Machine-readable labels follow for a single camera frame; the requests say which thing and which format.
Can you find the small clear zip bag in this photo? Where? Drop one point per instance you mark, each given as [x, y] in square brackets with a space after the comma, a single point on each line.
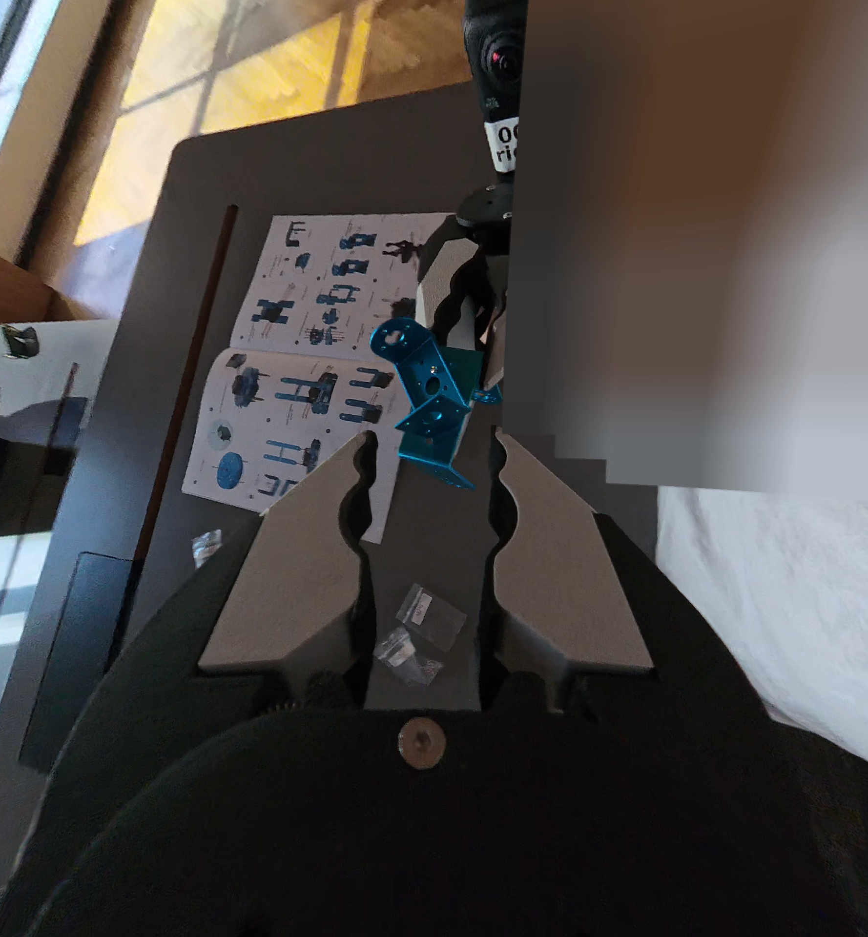
[207, 547]

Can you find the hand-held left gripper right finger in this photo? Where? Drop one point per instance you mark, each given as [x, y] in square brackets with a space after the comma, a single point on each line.
[573, 585]

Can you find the assembly instruction booklet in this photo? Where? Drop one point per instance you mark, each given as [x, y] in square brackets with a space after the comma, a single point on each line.
[295, 293]

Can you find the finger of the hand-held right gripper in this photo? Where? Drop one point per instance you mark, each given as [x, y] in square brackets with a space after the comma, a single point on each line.
[498, 344]
[438, 285]

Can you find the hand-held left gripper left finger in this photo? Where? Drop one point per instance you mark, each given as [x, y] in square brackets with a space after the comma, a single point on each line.
[287, 585]

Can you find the blue long U bracket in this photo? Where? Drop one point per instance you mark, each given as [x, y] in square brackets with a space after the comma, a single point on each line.
[434, 377]

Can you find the glossy white table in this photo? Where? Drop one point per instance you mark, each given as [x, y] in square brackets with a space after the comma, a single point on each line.
[16, 439]

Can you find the cardboard box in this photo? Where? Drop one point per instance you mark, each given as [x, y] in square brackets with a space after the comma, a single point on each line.
[9, 289]

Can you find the person in white shirt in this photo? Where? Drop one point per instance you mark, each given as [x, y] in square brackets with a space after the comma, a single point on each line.
[807, 622]

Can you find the dark grey desk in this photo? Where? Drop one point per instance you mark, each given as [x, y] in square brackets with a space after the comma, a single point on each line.
[419, 567]

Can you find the zip bag of silver screws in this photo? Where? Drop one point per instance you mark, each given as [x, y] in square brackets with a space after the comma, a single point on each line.
[408, 657]

